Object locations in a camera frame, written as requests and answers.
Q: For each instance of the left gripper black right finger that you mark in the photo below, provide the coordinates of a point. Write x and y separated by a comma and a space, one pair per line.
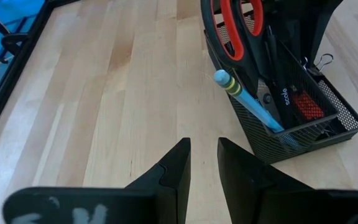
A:
275, 205

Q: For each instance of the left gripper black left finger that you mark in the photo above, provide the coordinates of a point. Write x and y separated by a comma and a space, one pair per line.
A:
154, 205

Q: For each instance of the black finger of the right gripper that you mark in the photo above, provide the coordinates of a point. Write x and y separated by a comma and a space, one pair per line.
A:
323, 21

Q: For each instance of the large black binder clip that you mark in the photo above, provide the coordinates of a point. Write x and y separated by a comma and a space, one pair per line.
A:
323, 60

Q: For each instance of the black mesh desk organizer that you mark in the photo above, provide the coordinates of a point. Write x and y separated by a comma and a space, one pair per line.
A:
259, 146

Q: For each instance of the black pen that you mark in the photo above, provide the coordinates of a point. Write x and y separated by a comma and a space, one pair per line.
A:
272, 56

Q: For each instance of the small red object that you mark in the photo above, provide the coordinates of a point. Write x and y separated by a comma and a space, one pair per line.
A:
306, 105

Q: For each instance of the light blue pencil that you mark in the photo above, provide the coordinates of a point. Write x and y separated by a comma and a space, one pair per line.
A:
250, 102

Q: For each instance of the black clamp bracket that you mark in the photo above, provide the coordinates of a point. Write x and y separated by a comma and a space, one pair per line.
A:
11, 40

